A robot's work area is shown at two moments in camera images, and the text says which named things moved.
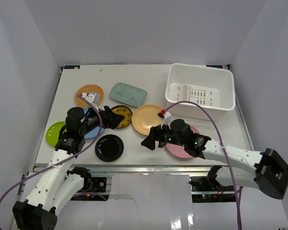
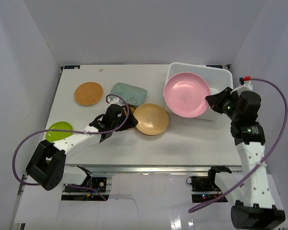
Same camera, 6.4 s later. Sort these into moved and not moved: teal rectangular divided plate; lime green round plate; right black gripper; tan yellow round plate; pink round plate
Moved: pink round plate; right black gripper
Not moved: teal rectangular divided plate; lime green round plate; tan yellow round plate
